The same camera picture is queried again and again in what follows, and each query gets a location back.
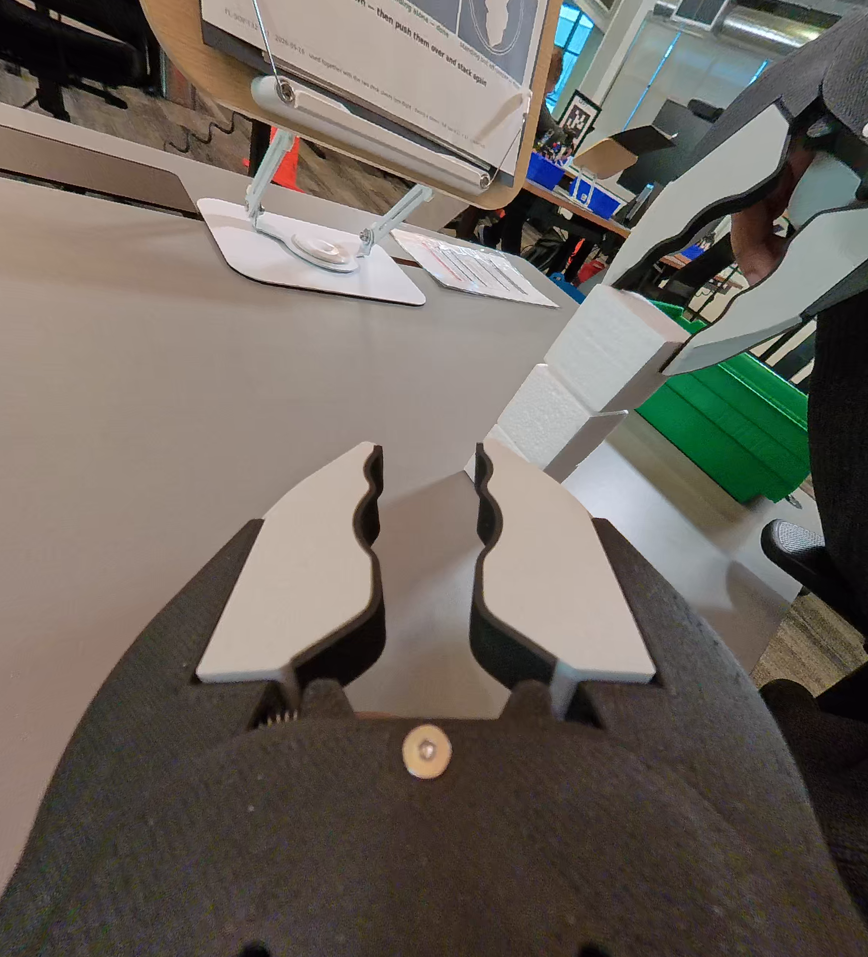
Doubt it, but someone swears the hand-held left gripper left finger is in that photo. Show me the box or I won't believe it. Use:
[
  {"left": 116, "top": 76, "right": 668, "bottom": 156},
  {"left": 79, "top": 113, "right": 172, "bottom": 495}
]
[{"left": 195, "top": 441, "right": 388, "bottom": 715}]

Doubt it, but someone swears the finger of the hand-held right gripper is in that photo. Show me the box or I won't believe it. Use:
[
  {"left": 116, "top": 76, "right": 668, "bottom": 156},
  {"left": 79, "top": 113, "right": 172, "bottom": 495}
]
[
  {"left": 660, "top": 153, "right": 868, "bottom": 376},
  {"left": 604, "top": 103, "right": 792, "bottom": 291}
]

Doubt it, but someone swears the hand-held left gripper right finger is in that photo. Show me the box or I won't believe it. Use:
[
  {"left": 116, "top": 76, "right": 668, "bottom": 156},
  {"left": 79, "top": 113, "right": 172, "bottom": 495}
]
[{"left": 468, "top": 441, "right": 658, "bottom": 722}]

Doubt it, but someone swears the white foam cube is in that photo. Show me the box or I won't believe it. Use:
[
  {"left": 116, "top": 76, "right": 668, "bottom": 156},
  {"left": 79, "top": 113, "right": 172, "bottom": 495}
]
[
  {"left": 545, "top": 284, "right": 691, "bottom": 414},
  {"left": 501, "top": 362, "right": 631, "bottom": 463}
]

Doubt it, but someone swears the person's right hand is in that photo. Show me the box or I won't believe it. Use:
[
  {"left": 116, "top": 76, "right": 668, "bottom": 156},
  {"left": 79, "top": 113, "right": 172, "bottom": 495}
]
[{"left": 731, "top": 148, "right": 803, "bottom": 287}]

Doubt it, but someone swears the wooden table with bins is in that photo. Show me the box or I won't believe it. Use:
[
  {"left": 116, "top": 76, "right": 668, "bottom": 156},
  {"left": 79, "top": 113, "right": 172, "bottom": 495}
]
[{"left": 522, "top": 179, "right": 634, "bottom": 242}]

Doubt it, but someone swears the green plastic bin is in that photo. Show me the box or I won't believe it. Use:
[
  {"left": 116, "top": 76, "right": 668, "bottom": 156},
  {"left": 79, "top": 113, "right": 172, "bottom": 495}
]
[{"left": 634, "top": 299, "right": 813, "bottom": 504}]

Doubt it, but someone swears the grey mesh office chair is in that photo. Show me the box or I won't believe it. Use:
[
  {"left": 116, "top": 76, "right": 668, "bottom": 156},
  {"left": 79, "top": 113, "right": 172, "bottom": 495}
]
[{"left": 760, "top": 519, "right": 828, "bottom": 596}]

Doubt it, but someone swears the laminated sheet with lines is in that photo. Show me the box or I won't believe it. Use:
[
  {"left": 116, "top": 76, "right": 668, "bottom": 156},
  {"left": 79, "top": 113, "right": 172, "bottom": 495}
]
[{"left": 389, "top": 228, "right": 561, "bottom": 309}]

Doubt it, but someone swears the printed instruction sheet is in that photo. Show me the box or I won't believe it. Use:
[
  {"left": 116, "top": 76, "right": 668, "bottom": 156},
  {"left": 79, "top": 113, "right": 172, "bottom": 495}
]
[{"left": 201, "top": 0, "right": 552, "bottom": 177}]

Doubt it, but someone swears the orange plastic object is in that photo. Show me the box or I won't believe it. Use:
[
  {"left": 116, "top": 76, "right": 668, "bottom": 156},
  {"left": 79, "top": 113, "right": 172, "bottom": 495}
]
[{"left": 273, "top": 135, "right": 305, "bottom": 192}]

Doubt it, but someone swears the black office chair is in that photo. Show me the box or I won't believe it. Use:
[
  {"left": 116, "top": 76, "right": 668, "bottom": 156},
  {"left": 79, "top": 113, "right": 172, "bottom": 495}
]
[{"left": 0, "top": 0, "right": 152, "bottom": 122}]

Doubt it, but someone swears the dark cable tray cover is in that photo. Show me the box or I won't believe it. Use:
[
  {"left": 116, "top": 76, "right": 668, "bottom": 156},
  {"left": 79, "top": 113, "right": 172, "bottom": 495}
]
[{"left": 0, "top": 133, "right": 200, "bottom": 219}]

